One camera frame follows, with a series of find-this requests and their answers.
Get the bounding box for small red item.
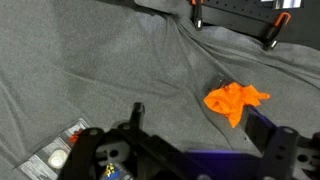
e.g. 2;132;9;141
68;130;83;145

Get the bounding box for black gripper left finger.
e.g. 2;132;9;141
129;102;147;131

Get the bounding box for small packet with labels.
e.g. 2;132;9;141
14;117;91;180

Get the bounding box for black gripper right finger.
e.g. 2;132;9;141
244;105;278;155

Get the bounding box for black orange spring clamp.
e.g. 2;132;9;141
262;11;292;52
190;0;205;31

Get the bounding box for white round disc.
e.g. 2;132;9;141
47;149;70;170

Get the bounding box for orange crumpled tissue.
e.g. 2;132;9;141
203;81;271;129

